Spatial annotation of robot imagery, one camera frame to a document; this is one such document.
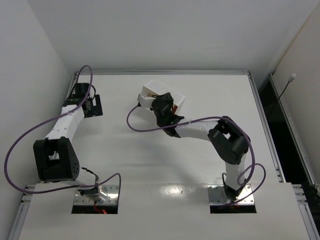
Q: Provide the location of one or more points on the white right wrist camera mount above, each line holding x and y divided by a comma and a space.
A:
145, 101

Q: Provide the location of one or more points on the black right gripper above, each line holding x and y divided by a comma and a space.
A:
160, 103

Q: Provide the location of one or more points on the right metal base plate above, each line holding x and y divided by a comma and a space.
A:
218, 196

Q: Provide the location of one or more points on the metal base plate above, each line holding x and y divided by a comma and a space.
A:
218, 196
103, 195

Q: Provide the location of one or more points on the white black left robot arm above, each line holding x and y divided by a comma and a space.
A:
55, 157

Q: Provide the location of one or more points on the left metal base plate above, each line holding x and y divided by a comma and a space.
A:
103, 195

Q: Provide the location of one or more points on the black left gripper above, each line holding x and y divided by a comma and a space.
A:
95, 106

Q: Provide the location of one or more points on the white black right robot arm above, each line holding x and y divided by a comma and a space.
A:
229, 143

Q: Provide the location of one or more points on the aluminium table frame rail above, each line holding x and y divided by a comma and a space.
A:
164, 180

